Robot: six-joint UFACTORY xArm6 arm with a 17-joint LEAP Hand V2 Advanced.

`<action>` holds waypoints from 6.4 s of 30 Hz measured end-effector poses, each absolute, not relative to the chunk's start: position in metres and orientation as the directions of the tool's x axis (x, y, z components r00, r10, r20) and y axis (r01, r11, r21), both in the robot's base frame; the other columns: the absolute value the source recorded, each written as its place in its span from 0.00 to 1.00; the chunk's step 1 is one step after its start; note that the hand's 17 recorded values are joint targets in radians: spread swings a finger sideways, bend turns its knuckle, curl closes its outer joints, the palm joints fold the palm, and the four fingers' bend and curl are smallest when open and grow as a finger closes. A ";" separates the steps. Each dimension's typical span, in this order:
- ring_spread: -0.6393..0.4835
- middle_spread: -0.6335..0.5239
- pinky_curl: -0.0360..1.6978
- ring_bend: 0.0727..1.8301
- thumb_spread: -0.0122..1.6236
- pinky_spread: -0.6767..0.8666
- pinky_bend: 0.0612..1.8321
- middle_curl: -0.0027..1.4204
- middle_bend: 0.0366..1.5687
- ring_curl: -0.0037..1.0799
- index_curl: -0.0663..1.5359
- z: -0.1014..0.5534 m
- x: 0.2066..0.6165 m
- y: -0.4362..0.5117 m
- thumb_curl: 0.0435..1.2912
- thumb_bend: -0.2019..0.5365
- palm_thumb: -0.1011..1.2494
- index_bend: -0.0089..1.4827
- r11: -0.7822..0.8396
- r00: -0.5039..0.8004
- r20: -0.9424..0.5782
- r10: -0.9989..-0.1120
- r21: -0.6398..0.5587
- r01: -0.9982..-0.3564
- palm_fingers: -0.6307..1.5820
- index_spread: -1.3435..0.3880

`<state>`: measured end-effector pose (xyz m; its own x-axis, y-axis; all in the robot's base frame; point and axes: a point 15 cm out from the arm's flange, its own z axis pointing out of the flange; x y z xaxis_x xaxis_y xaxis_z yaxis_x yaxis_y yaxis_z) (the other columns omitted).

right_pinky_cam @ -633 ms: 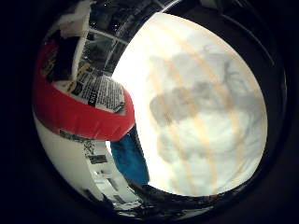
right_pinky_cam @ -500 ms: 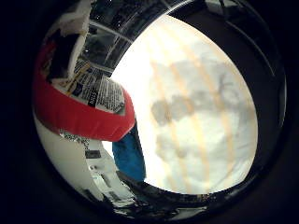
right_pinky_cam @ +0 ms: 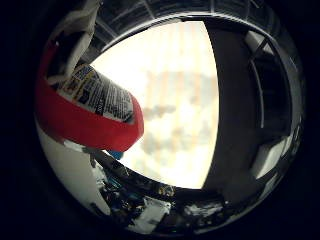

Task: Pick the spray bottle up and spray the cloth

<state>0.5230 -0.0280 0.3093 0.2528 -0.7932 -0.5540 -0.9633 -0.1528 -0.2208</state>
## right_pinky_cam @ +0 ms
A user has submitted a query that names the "blue cloth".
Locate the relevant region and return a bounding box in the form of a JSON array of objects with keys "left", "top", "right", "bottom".
[{"left": 107, "top": 149, "right": 125, "bottom": 161}]

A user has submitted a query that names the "cluttered equipment rack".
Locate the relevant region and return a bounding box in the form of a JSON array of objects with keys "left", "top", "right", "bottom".
[{"left": 96, "top": 166, "right": 231, "bottom": 233}]

